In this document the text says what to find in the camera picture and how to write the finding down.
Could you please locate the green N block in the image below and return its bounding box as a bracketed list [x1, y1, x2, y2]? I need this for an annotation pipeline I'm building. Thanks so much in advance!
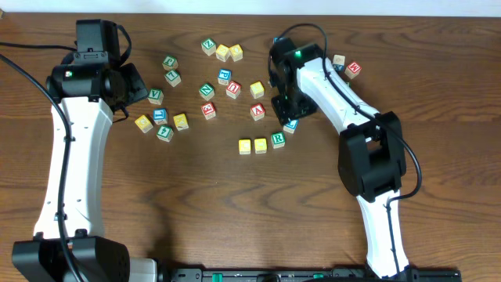
[199, 83, 215, 101]

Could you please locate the green 7 block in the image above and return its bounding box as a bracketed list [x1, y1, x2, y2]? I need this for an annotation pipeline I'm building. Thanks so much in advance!
[164, 70, 182, 87]

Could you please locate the yellow block lower left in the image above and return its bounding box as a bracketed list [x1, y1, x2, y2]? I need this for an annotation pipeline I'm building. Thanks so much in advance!
[173, 114, 189, 131]

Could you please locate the yellow S block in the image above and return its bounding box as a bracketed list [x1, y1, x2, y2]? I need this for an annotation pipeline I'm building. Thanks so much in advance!
[250, 81, 265, 99]

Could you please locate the red M block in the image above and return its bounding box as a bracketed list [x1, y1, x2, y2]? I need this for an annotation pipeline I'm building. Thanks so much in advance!
[344, 61, 362, 80]

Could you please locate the green V block left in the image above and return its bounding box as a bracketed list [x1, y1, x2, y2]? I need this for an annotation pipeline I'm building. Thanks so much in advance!
[148, 89, 164, 105]

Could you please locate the yellow O block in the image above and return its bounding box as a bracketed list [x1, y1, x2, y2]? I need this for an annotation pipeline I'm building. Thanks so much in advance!
[254, 138, 268, 154]

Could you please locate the blue X block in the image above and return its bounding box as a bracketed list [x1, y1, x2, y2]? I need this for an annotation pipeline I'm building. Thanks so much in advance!
[333, 54, 345, 71]

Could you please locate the red A block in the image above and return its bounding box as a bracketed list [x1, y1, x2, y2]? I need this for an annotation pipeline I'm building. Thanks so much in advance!
[250, 103, 265, 121]

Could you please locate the yellow block far left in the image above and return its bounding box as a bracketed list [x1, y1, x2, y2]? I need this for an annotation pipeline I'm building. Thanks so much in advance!
[135, 115, 153, 133]

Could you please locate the green Z block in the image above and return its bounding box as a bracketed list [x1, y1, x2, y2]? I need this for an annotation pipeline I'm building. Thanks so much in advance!
[201, 38, 217, 56]

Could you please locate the yellow block top right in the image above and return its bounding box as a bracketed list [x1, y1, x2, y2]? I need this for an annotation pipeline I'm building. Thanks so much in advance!
[229, 44, 243, 62]

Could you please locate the green R block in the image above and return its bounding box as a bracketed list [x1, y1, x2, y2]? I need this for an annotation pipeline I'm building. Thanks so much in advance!
[271, 132, 286, 149]

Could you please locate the yellow C block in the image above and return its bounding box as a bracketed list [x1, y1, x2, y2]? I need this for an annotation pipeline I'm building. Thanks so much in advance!
[238, 139, 251, 155]

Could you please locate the red E block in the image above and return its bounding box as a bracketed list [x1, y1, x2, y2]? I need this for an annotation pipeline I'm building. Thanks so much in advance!
[200, 102, 217, 120]

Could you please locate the blue P block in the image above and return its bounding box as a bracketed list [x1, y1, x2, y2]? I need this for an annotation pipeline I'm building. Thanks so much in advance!
[218, 69, 232, 85]

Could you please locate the red U block left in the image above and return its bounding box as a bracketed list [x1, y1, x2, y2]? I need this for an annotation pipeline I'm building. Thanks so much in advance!
[225, 81, 241, 99]

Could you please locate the yellow block top left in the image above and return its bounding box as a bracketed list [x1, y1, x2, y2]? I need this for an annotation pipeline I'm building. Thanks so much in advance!
[215, 44, 230, 62]

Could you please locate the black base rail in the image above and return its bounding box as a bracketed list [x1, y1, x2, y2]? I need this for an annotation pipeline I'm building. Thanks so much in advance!
[170, 267, 463, 282]

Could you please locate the green 4 block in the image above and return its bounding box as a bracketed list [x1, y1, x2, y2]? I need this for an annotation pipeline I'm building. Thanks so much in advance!
[157, 125, 174, 143]

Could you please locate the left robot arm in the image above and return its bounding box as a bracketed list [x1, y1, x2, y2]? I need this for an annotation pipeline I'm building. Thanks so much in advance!
[12, 20, 163, 281]

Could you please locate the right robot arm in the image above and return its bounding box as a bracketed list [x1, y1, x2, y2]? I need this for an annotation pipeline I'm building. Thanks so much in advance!
[269, 38, 409, 278]

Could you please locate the blue l block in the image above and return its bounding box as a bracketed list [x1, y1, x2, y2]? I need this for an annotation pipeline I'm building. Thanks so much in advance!
[153, 108, 168, 125]
[283, 120, 298, 134]

